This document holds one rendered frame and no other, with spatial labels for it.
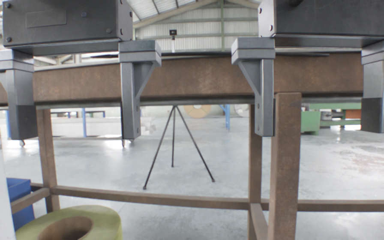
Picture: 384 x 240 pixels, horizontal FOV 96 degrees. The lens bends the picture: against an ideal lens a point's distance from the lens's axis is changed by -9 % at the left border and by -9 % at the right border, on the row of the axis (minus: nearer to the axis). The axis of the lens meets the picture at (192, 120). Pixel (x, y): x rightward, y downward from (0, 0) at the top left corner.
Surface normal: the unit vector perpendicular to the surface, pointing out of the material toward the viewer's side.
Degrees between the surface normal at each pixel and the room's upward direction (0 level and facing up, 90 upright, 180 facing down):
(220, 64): 90
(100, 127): 90
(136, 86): 90
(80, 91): 90
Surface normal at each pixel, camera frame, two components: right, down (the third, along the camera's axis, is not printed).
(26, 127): 1.00, -0.02
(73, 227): 0.36, 0.06
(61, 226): 0.76, 0.04
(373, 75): -1.00, 0.02
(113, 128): -0.04, 0.07
